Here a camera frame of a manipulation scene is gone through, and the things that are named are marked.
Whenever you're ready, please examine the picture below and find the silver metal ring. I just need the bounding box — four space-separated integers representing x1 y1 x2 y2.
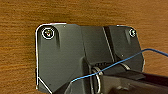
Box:
91 64 103 94

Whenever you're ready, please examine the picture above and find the thin blue cable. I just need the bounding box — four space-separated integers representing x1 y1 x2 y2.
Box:
70 48 168 84

